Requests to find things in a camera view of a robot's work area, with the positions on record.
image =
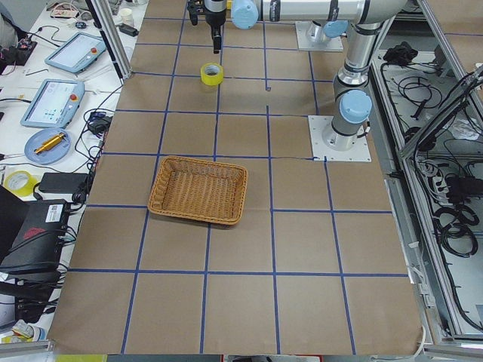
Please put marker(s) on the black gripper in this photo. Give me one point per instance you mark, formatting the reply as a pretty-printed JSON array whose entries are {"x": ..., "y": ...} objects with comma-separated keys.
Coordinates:
[{"x": 214, "y": 17}]

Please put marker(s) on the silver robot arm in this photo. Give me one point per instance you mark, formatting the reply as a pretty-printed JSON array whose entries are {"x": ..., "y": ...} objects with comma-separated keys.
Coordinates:
[
  {"x": 319, "y": 32},
  {"x": 367, "y": 21}
]

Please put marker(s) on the spare yellow tape roll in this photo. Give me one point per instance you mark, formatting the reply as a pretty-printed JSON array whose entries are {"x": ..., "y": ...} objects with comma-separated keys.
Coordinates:
[{"x": 21, "y": 183}]

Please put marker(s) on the far teach pendant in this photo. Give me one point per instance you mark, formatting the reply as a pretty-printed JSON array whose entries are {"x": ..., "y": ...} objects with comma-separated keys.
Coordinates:
[{"x": 77, "y": 53}]

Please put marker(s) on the teach pendant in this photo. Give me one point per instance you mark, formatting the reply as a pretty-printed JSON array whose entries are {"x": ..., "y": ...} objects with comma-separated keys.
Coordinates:
[
  {"x": 77, "y": 53},
  {"x": 54, "y": 104}
]

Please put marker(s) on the brown wicker basket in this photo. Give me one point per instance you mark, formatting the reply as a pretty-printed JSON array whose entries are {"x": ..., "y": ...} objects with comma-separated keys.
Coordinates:
[{"x": 195, "y": 189}]

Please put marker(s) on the near teach pendant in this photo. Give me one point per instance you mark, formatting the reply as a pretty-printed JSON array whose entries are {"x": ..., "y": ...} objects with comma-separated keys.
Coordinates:
[{"x": 54, "y": 104}]

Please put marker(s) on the brass cylinder tool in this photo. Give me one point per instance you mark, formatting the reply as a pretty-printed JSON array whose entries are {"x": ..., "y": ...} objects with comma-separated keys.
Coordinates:
[{"x": 50, "y": 143}]

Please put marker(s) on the blue plate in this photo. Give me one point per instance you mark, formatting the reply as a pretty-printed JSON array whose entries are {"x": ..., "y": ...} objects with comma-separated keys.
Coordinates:
[{"x": 48, "y": 157}]

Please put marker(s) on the black power adapter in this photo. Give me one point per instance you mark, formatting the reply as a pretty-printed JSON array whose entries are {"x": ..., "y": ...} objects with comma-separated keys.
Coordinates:
[{"x": 62, "y": 183}]

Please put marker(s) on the black computer box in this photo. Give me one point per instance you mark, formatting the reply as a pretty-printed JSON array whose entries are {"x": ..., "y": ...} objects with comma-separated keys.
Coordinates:
[{"x": 30, "y": 235}]

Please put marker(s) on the aluminium frame post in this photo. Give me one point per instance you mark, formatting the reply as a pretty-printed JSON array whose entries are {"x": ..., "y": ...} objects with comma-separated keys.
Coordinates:
[{"x": 102, "y": 16}]

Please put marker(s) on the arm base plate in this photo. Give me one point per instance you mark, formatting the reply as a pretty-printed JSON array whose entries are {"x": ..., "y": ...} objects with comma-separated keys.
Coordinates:
[
  {"x": 328, "y": 145},
  {"x": 334, "y": 45}
]

